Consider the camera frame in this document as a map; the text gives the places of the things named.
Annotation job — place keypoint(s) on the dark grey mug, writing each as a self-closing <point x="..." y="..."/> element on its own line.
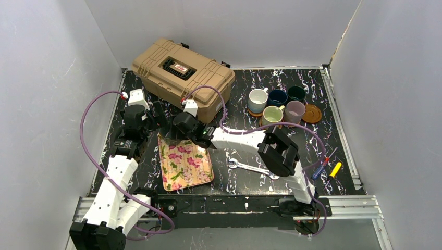
<point x="171" y="139"/>

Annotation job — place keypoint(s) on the ringed orange wooden coaster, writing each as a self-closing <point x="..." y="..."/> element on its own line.
<point x="312" y="114"/>

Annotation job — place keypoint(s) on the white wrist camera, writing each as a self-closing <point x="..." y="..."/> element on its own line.
<point x="135" y="100"/>
<point x="190" y="106"/>

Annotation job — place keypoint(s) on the light orange wooden coaster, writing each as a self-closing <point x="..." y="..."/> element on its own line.
<point x="255" y="114"/>

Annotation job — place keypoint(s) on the dark teal mug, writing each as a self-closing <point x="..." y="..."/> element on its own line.
<point x="296" y="93"/>

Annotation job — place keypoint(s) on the red blue screwdriver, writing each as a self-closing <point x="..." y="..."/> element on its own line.
<point x="321" y="168"/>

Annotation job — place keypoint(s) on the tan plastic toolbox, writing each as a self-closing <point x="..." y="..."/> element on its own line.
<point x="171" y="70"/>

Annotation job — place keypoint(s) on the navy blue mug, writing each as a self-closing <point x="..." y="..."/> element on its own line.
<point x="277" y="98"/>

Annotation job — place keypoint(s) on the lilac mug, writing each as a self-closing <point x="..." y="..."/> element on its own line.
<point x="294" y="111"/>

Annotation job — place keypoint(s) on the yellow blue screwdriver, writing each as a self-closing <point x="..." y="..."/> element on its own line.
<point x="335" y="170"/>

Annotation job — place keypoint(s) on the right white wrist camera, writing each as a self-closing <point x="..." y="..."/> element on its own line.
<point x="190" y="106"/>

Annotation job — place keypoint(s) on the silver double-ended wrench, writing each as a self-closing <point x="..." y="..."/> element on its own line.
<point x="233" y="163"/>

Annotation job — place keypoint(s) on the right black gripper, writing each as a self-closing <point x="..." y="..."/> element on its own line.
<point x="174" y="130"/>

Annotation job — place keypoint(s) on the white mug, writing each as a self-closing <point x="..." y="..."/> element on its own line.
<point x="257" y="100"/>

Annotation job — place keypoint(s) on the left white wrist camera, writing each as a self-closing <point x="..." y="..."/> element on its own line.
<point x="135" y="100"/>

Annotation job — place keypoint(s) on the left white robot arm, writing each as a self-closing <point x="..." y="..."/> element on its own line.
<point x="114" y="211"/>

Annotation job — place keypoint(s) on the pale green mug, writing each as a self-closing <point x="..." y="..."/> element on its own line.
<point x="274" y="113"/>

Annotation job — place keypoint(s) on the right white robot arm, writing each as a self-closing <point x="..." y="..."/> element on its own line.
<point x="277" y="151"/>

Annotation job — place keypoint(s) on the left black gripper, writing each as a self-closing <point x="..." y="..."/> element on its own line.
<point x="151" y="115"/>

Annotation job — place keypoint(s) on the ringed brown wooden coaster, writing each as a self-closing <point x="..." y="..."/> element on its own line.
<point x="263" y="122"/>

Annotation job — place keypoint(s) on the floral serving tray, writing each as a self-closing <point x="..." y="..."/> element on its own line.
<point x="184" y="165"/>

